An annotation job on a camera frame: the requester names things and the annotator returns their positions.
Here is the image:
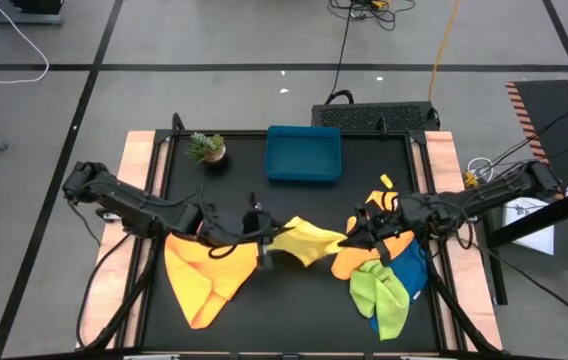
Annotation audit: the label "black cable bundle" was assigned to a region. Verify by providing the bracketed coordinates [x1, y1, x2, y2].
[328, 0, 418, 32]

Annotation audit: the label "teal plastic bin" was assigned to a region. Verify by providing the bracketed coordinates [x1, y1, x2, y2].
[265, 125, 343, 184]

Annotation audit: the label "yellow cable connector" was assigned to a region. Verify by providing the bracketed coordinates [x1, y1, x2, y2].
[462, 169, 481, 191]

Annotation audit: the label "black floor cables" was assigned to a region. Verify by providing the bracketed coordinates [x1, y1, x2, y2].
[478, 92, 568, 176]

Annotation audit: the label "blue microfiber towel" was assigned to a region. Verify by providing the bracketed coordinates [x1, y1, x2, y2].
[368, 237, 430, 334]

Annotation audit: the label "black aluminium table frame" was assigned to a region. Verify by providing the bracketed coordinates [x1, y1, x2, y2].
[83, 113, 503, 360]

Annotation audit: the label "green microfiber towel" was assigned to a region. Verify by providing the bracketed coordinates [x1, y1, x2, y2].
[348, 258, 411, 342]

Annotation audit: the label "yellow cable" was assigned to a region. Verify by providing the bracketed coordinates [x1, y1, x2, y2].
[427, 0, 463, 101]

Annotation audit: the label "white floor cable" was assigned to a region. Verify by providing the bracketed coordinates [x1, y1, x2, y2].
[0, 0, 50, 85]

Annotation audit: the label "black hazard-striped floor mat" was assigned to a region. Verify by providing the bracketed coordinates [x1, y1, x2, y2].
[506, 79, 568, 201]

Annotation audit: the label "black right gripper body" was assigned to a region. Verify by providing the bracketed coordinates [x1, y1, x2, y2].
[356, 202, 408, 266]

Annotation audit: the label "white paper sheet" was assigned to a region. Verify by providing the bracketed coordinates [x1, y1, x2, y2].
[502, 197, 555, 256]

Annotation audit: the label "white cable coil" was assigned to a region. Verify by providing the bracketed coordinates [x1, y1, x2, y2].
[466, 156, 496, 187]

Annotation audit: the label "black metal stand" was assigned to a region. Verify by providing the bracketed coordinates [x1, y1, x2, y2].
[483, 177, 568, 306]

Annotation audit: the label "orange microfiber towel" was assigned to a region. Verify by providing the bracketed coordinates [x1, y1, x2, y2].
[330, 189, 418, 281]
[163, 232, 260, 330]

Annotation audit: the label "small potted plant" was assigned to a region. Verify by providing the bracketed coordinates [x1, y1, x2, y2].
[186, 132, 227, 166]

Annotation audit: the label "yellow microfiber towel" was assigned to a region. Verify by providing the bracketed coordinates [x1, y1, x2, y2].
[267, 215, 349, 268]

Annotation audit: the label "grey desk base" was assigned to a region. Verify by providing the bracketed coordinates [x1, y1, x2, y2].
[0, 0, 65, 26]

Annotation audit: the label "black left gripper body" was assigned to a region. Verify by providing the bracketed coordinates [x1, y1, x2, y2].
[198, 192, 273, 271]

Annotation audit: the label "black perforated computer case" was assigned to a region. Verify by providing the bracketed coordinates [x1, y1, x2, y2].
[311, 101, 441, 132]

